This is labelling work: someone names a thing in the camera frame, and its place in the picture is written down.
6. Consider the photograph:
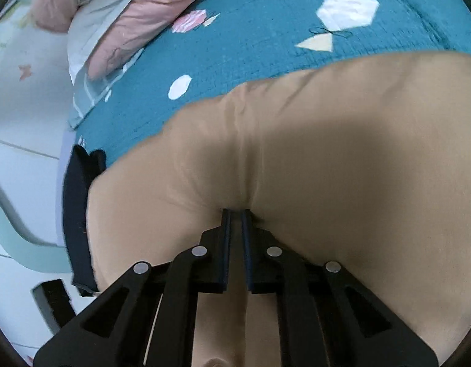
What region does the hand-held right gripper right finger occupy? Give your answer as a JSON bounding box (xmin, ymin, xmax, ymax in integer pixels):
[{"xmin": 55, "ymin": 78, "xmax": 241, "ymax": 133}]
[{"xmin": 241, "ymin": 209, "xmax": 439, "ymax": 367}]

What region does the pale green chair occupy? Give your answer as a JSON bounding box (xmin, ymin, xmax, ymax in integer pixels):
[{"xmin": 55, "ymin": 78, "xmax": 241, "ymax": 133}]
[{"xmin": 0, "ymin": 176, "xmax": 73, "ymax": 276}]

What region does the teal patterned bed blanket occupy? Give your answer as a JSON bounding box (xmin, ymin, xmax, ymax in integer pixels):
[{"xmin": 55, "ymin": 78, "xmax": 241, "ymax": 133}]
[{"xmin": 69, "ymin": 0, "xmax": 471, "ymax": 169}]

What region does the pink quilt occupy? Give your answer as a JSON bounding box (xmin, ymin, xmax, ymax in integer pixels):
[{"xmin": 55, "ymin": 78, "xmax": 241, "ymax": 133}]
[{"xmin": 32, "ymin": 0, "xmax": 210, "ymax": 79}]

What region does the tan garment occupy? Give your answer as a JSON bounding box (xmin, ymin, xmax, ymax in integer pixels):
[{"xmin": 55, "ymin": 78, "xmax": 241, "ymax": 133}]
[{"xmin": 87, "ymin": 51, "xmax": 471, "ymax": 367}]

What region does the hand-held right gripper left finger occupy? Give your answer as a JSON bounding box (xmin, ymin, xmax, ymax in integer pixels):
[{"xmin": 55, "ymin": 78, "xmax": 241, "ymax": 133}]
[{"xmin": 33, "ymin": 208, "xmax": 232, "ymax": 367}]

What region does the black cloth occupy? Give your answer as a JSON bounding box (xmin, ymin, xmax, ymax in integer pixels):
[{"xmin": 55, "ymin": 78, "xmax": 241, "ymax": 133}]
[{"xmin": 62, "ymin": 144, "xmax": 107, "ymax": 297}]

